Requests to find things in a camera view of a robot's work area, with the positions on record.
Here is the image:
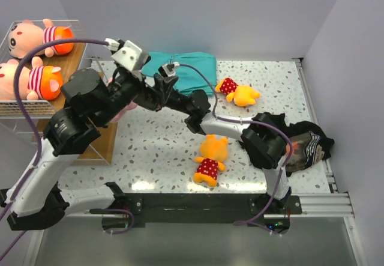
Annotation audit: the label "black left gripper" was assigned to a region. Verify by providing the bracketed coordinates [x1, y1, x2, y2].
[97, 68, 179, 125]

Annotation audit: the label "face-up doll orange hat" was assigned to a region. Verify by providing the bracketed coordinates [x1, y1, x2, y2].
[0, 57, 63, 101]

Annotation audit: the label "black-haired doll orange pants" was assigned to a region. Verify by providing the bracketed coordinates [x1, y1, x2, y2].
[8, 19, 74, 59]

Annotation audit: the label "pink pig toy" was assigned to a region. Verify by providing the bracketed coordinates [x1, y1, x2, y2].
[110, 101, 138, 123]

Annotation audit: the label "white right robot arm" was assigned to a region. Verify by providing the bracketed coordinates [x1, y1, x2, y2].
[154, 73, 293, 214]

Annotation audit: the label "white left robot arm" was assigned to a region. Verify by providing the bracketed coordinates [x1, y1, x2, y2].
[1, 67, 176, 232]

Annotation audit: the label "folded teal cloth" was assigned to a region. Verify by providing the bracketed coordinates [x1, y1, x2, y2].
[142, 52, 217, 96]

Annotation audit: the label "orange bear polka dress front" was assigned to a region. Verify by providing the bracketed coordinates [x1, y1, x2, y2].
[193, 135, 228, 187]

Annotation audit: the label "orange bear polka dress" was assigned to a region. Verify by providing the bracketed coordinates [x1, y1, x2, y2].
[215, 77, 261, 107]
[193, 135, 228, 187]

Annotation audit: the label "orange bear polka dress back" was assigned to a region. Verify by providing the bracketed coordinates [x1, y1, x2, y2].
[215, 77, 261, 107]

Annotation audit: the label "black printed garment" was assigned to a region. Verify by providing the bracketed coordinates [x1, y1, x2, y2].
[239, 112, 335, 176]

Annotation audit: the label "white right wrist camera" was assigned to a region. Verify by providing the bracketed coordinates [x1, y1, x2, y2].
[158, 62, 181, 79]

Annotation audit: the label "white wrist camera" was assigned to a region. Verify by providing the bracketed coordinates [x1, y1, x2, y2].
[105, 38, 151, 80]
[158, 62, 181, 79]

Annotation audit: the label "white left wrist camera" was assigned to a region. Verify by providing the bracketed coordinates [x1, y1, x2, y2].
[105, 38, 151, 80]

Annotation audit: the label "white wire wooden shelf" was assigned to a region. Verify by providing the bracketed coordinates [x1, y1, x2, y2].
[1, 20, 117, 166]

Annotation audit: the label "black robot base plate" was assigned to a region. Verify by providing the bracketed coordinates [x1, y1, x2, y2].
[89, 181, 302, 229]

